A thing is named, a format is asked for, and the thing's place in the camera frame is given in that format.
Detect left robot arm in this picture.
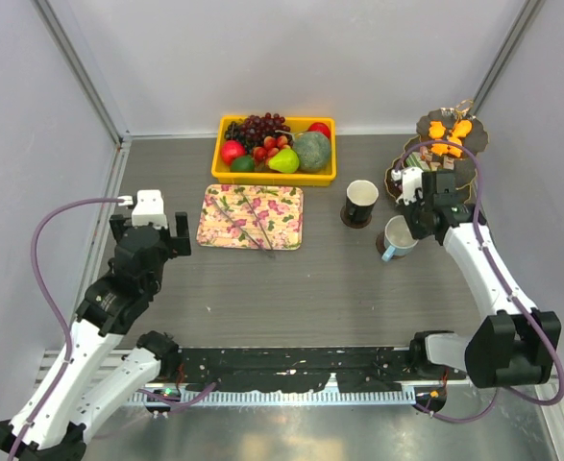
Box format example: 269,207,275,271
0,212,191,460

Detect orange fish cookie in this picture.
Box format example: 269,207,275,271
449,119,474,143
448,137,463,158
430,142,449,156
429,120,447,139

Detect red cherries cluster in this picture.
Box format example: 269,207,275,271
252,134,292,164

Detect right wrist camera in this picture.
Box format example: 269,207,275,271
391,167,424,206

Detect floral serving tray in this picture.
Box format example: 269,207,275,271
196,184,304,251

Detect green pear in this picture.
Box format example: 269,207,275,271
268,148,300,174

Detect purple cable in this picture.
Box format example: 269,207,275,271
10,196,124,461
395,139,564,424

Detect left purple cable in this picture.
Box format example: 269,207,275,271
10,196,124,461

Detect three-tier black cake stand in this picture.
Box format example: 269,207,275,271
383,100,489,204

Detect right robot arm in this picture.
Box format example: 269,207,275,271
391,167,561,388

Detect metal serving tongs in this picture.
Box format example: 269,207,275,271
211,196,276,259

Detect white paper cup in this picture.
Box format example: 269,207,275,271
381,216,418,262

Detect yellow plastic fruit bin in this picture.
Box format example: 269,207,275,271
210,115,337,186

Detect green melon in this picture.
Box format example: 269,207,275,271
293,132,331,173

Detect round wooden coaster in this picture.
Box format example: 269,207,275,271
340,206,372,229
376,231,407,262

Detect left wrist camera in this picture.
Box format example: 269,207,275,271
118,189,168,230

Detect green white cake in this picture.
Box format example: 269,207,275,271
405,153,430,171

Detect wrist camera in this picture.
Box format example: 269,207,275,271
391,167,424,206
118,189,168,230

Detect red apple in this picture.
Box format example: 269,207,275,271
220,140,246,166

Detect black paper cup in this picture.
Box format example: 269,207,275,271
345,180,380,222

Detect dark red grape bunch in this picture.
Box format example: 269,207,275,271
224,112,290,150

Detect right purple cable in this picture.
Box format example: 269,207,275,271
395,139,564,424

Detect green lime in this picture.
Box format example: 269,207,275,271
230,155,256,173

